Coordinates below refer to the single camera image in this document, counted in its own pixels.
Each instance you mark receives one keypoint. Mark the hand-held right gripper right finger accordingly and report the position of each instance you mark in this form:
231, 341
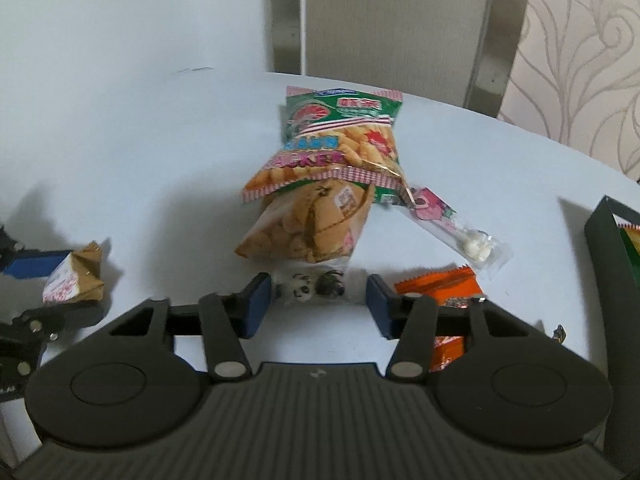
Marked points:
377, 310

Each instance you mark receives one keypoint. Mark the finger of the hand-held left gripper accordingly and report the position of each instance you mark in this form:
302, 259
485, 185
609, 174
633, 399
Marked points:
60, 320
30, 262

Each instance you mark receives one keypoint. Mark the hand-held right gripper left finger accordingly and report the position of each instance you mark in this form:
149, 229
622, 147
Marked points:
257, 306

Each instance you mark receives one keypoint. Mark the clear panda candy packet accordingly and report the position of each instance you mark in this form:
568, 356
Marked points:
300, 287

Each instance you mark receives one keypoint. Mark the tan snack packet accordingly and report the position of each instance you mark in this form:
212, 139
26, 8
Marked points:
82, 272

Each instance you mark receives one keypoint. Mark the orange snack packet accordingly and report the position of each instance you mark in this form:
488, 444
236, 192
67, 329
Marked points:
440, 287

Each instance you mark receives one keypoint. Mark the clear biscuit snack bag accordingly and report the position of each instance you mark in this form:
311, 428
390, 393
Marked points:
300, 230

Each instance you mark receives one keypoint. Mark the pink lollipop packet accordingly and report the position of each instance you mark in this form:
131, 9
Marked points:
435, 210

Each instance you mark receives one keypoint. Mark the black shallow box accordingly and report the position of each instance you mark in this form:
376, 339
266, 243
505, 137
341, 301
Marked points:
607, 250

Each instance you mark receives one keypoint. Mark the green prawn cracker bag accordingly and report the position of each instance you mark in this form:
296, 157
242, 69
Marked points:
340, 130

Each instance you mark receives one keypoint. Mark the grey chair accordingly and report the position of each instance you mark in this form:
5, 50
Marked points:
390, 25

